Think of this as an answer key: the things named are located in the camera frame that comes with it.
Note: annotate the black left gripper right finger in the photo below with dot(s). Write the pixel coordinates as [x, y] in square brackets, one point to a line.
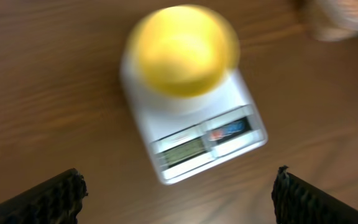
[298, 202]

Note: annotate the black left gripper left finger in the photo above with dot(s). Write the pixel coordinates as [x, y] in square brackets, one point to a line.
[56, 201]

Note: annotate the white digital kitchen scale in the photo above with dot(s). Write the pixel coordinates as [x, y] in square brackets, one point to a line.
[184, 138]

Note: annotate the pale yellow bowl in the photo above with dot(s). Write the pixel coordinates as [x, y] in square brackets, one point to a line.
[184, 50]

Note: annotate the clear plastic container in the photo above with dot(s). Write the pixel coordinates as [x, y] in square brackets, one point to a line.
[330, 20]

